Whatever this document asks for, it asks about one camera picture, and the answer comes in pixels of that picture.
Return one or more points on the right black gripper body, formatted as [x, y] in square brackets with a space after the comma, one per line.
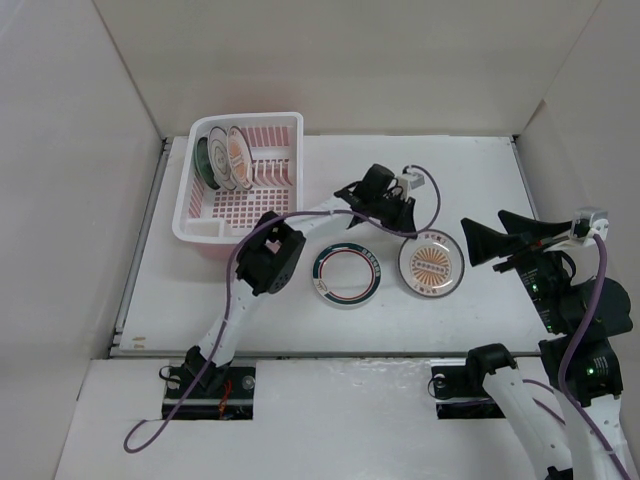
[540, 271]

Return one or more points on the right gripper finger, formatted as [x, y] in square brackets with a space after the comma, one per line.
[485, 244]
[521, 230]

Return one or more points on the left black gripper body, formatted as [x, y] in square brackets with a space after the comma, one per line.
[394, 208]

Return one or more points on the orange sunburst plate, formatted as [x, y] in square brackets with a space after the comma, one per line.
[432, 265]
[240, 159]

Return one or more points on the white plate green red rim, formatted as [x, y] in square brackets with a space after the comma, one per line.
[346, 275]

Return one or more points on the white plate with flower emblem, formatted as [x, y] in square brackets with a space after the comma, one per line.
[218, 158]

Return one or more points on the dark teal patterned plate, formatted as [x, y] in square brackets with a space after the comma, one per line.
[202, 164]

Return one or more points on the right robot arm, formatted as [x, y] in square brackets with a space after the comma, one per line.
[583, 371]

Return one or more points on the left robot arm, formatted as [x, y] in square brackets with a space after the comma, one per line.
[264, 261]

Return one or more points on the pink plastic dish rack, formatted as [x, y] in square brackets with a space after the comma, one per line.
[205, 217]

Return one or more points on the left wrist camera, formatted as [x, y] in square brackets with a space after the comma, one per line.
[409, 181]

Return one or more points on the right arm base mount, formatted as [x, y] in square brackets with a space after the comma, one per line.
[456, 397]

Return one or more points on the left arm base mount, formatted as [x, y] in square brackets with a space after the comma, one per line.
[232, 401]

